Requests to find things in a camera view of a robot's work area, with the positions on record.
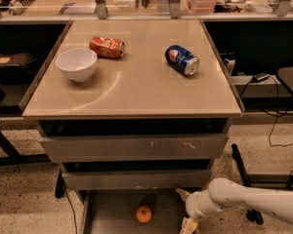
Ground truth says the grey drawer cabinet with counter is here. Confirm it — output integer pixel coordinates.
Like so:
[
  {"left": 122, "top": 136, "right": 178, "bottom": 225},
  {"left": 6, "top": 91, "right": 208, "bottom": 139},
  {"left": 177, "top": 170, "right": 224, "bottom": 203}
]
[{"left": 19, "top": 19, "right": 246, "bottom": 234}]

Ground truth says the black floor stand bar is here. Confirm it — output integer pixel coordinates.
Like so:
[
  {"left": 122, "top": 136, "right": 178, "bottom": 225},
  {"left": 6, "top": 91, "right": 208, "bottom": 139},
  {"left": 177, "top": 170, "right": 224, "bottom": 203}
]
[{"left": 231, "top": 143, "right": 264, "bottom": 225}]

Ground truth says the black cable left floor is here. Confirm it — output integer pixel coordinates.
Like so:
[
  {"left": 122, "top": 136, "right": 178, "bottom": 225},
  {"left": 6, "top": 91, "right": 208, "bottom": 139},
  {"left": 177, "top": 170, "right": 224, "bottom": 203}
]
[{"left": 63, "top": 183, "right": 79, "bottom": 234}]

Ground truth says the orange fruit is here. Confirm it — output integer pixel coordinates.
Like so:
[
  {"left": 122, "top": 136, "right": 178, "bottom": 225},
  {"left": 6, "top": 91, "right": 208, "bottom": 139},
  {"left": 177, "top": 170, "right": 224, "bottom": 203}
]
[{"left": 136, "top": 206, "right": 152, "bottom": 223}]

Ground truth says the black power adapter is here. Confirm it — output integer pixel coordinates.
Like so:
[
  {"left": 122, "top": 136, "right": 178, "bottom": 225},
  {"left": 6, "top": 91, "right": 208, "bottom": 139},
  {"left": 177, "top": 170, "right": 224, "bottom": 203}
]
[{"left": 252, "top": 72, "right": 270, "bottom": 83}]

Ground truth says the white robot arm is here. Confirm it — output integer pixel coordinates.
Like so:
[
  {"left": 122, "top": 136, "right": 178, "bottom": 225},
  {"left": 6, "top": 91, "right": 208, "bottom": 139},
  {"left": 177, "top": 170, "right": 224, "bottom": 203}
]
[{"left": 177, "top": 177, "right": 293, "bottom": 234}]

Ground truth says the white bowl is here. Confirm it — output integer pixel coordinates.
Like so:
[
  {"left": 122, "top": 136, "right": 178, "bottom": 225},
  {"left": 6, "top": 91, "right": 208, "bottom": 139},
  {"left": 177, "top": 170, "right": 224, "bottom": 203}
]
[{"left": 56, "top": 48, "right": 98, "bottom": 82}]

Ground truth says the blue Pepsi can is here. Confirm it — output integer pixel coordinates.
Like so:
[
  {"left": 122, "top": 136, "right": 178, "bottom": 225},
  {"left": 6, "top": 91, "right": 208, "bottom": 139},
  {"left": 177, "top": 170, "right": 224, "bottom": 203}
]
[{"left": 164, "top": 45, "right": 199, "bottom": 76}]

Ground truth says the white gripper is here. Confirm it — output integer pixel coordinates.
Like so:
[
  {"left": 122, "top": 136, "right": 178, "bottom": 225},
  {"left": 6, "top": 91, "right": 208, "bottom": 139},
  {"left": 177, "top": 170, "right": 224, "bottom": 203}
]
[{"left": 176, "top": 188, "right": 225, "bottom": 234}]

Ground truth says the top grey drawer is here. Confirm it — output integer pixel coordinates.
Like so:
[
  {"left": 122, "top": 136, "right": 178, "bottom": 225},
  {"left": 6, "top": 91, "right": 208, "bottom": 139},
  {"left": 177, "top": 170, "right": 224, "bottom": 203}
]
[{"left": 40, "top": 134, "right": 228, "bottom": 163}]

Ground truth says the crushed red soda can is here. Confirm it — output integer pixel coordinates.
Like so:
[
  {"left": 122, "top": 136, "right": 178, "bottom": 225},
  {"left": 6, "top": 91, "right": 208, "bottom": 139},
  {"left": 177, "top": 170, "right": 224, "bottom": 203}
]
[{"left": 89, "top": 37, "right": 125, "bottom": 59}]

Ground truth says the open bottom grey drawer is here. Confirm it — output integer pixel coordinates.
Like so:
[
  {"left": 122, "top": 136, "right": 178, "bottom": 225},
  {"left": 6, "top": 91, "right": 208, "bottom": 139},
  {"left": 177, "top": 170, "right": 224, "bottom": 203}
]
[{"left": 80, "top": 189, "right": 187, "bottom": 234}]

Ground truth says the middle grey drawer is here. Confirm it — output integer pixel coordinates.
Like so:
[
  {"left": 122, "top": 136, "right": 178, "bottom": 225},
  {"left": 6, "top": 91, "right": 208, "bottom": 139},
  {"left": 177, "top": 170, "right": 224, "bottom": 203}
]
[{"left": 63, "top": 170, "right": 211, "bottom": 190}]

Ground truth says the black cable on floor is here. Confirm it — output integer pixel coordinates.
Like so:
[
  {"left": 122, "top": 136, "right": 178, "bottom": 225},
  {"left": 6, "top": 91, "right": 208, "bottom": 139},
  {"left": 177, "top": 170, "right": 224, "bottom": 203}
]
[{"left": 260, "top": 76, "right": 293, "bottom": 148}]

